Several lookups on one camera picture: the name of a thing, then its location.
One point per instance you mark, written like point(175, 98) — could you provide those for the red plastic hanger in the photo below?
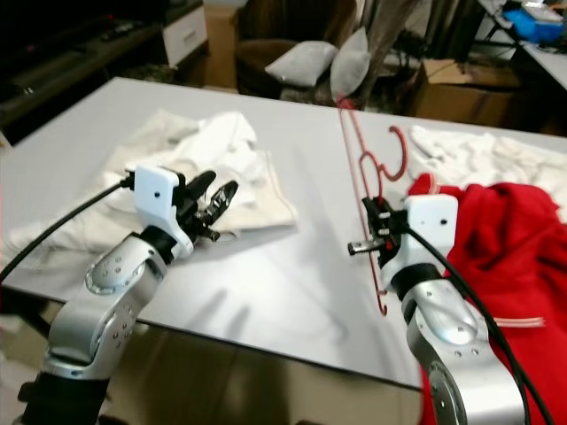
point(405, 150)

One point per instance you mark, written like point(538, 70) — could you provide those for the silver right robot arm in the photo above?
point(452, 345)

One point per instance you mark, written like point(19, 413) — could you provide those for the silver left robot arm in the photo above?
point(93, 310)

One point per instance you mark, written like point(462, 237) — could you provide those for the upright grey pillow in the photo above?
point(350, 66)

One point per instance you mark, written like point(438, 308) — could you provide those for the dark low bench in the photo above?
point(80, 71)

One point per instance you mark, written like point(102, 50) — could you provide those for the cream crumpled garment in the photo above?
point(106, 177)

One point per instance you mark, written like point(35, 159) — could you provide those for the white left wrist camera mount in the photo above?
point(155, 190)

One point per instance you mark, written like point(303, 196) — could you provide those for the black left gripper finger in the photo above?
point(223, 200)
point(198, 184)

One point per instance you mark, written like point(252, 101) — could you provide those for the white drawer cabinet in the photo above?
point(184, 35)

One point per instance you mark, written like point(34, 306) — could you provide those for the tall brown cardboard box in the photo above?
point(221, 44)

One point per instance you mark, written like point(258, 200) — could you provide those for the blue box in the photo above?
point(536, 22)

